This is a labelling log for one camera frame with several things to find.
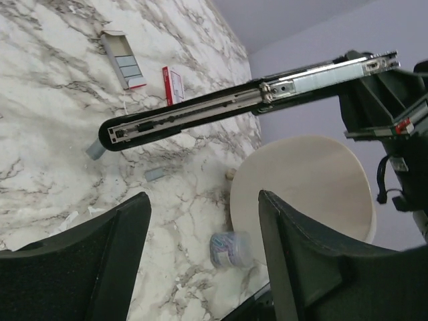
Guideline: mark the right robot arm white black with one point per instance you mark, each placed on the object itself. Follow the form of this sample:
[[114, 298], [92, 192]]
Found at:
[[422, 224]]

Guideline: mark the large white paper roll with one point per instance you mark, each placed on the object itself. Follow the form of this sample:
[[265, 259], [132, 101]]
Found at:
[[317, 175]]

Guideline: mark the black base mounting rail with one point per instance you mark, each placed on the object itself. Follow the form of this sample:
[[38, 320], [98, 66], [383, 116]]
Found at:
[[258, 307]]

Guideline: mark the staple strip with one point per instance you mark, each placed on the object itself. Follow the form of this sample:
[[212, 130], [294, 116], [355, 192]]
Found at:
[[95, 150], [154, 174]]

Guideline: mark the clear jar of paper clips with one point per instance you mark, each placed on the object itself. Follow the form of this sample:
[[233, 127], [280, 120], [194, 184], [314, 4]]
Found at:
[[231, 249]]

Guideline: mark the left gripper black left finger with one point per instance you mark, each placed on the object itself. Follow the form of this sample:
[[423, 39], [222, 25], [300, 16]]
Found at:
[[85, 273]]

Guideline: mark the black stapler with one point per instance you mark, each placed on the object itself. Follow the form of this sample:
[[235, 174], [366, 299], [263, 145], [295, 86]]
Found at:
[[258, 96]]

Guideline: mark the open staple box tray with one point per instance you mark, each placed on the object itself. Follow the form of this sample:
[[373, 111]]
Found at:
[[123, 60]]

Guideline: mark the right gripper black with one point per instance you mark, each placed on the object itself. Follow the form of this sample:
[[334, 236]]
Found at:
[[391, 107]]

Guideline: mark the red white staple box sleeve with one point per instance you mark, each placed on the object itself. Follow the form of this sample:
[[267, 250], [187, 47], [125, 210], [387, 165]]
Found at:
[[174, 89]]

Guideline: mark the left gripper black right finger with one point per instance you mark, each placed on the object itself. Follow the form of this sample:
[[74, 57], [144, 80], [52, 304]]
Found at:
[[317, 273]]

